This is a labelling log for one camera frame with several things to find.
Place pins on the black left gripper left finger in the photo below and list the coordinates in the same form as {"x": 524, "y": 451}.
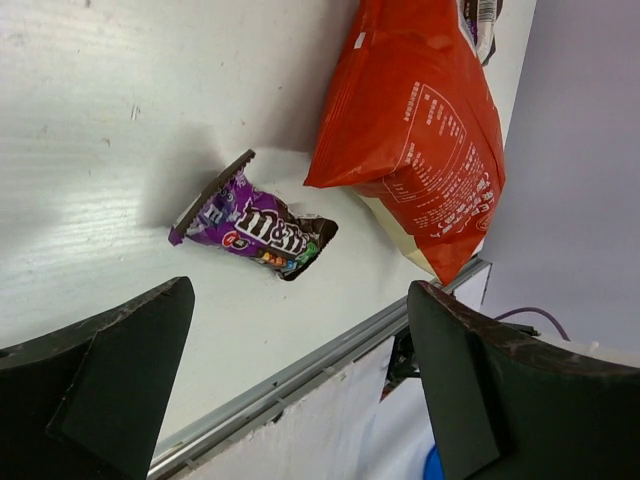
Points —
{"x": 88, "y": 401}

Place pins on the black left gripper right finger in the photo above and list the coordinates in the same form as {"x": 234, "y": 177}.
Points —
{"x": 505, "y": 405}

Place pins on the purple M&M's packet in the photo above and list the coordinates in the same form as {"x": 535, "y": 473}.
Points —
{"x": 237, "y": 217}

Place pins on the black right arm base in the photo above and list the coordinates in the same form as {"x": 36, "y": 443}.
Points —
{"x": 402, "y": 365}

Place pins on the large red chips bag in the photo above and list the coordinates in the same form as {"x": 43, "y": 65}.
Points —
{"x": 411, "y": 126}

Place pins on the white front cover board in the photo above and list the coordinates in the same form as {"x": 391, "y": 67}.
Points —
{"x": 318, "y": 436}

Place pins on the brown chocolate snack packet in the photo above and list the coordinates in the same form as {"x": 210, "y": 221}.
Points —
{"x": 481, "y": 17}

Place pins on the aluminium front table rail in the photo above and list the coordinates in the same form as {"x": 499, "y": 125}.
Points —
{"x": 248, "y": 353}

